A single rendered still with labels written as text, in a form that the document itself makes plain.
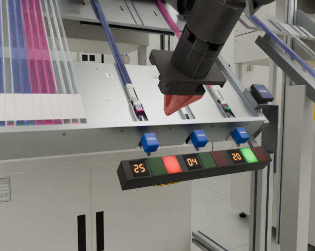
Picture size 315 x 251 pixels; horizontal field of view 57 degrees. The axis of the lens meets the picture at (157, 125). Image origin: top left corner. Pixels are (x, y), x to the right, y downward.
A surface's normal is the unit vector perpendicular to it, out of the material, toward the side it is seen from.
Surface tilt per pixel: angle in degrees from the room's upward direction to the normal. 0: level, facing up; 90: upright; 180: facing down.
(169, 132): 135
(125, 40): 90
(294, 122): 90
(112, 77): 45
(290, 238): 90
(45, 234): 90
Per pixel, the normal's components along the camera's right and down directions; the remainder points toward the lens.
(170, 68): 0.31, -0.65
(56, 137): 0.32, 0.76
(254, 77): 0.46, 0.08
